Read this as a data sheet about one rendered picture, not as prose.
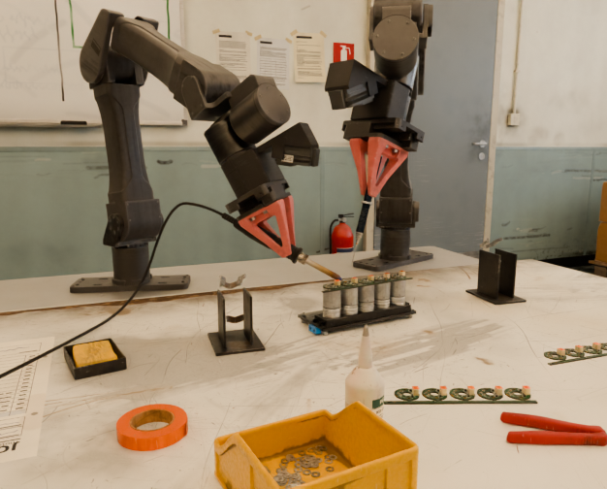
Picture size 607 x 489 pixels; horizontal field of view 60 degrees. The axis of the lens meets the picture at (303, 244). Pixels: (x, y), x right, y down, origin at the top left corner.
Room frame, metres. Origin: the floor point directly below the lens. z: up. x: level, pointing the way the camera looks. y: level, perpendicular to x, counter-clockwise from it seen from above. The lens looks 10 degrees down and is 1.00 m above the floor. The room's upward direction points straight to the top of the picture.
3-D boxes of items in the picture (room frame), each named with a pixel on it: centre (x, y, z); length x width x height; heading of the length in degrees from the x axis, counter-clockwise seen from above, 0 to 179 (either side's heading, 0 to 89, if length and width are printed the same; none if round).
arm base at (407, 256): (1.12, -0.20, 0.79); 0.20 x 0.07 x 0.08; 132
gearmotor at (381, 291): (0.73, -0.11, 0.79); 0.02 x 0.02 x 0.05
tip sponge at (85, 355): (0.58, 0.24, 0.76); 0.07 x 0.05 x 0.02; 32
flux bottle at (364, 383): (0.42, -0.05, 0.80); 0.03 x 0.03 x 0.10
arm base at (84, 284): (0.92, 0.31, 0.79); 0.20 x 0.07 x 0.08; 97
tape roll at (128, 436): (0.43, 0.13, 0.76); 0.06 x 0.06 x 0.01
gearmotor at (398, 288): (0.74, -0.14, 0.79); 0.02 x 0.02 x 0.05
